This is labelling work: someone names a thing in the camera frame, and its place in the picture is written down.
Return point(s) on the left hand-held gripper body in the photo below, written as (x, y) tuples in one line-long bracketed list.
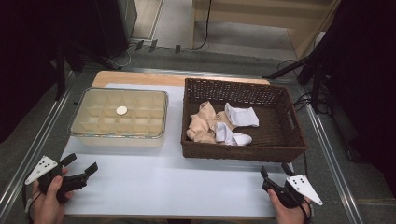
[(42, 169)]

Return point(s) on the clear plastic box lid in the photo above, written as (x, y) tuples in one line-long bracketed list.
[(137, 99)]

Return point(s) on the white table sheet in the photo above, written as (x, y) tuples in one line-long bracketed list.
[(171, 186)]

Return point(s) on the black power plug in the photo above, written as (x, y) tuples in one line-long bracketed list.
[(153, 45), (139, 45), (177, 48)]

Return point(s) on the brown woven basket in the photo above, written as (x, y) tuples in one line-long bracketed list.
[(264, 140)]

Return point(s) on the metal floor rail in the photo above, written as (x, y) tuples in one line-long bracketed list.
[(330, 161), (186, 72), (37, 146)]

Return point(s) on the cream divided storage box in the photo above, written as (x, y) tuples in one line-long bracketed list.
[(118, 141)]

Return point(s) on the light wooden frame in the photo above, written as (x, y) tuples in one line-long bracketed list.
[(249, 21)]

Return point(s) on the white ribbed sock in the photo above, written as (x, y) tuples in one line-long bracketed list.
[(229, 135), (243, 116)]

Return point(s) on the black metal stand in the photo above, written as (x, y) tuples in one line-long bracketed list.
[(286, 70)]

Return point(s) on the black tripod stand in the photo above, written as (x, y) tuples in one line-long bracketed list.
[(60, 77)]

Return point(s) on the dark curtain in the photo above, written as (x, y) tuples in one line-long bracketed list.
[(367, 77), (25, 46)]

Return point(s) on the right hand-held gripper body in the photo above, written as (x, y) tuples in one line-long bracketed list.
[(303, 186)]

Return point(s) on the person's right hand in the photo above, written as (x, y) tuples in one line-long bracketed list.
[(286, 214)]

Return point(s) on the black cabinet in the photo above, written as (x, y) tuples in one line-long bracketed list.
[(112, 25)]

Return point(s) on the person's left hand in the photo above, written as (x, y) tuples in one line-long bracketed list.
[(46, 208)]

